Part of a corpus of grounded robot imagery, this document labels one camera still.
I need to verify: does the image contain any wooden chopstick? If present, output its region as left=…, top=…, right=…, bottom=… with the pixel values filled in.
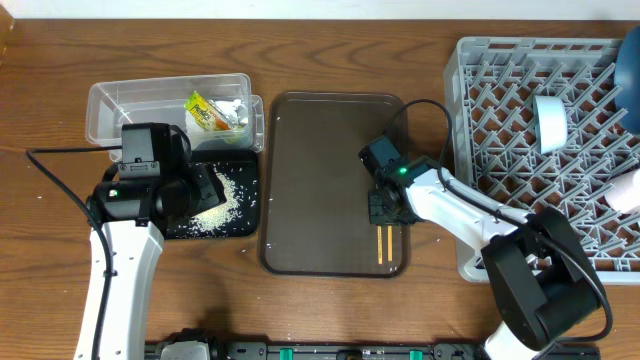
left=387, top=226, right=394, bottom=262
left=376, top=226, right=383, bottom=265

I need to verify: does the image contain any yellow snack wrapper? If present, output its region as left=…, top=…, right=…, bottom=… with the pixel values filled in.
left=185, top=91, right=235, bottom=131

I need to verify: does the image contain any light blue rice bowl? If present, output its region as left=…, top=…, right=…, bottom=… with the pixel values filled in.
left=533, top=95, right=568, bottom=154

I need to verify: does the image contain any pink cup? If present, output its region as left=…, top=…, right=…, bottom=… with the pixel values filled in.
left=605, top=170, right=640, bottom=214

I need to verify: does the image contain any dark blue bowl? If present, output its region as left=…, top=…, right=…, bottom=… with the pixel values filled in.
left=614, top=26, right=640, bottom=135

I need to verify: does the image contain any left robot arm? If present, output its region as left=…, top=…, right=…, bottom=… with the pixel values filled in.
left=74, top=163, right=225, bottom=359

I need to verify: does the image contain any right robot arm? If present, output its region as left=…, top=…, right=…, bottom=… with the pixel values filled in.
left=360, top=155, right=610, bottom=359

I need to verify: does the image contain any clear plastic waste bin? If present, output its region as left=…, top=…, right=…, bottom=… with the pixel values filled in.
left=85, top=73, right=265, bottom=153

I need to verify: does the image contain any grey dishwasher rack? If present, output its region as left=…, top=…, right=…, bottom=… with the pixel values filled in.
left=444, top=37, right=639, bottom=286

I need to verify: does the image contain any spilled rice pile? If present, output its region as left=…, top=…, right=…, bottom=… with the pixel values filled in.
left=167, top=162, right=259, bottom=236

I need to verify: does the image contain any black tray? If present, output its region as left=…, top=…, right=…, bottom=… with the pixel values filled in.
left=164, top=148, right=261, bottom=240

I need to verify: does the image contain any brown serving tray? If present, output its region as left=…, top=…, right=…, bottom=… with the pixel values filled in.
left=259, top=91, right=410, bottom=279

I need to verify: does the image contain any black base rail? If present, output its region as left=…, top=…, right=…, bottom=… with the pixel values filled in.
left=144, top=327, right=601, bottom=360

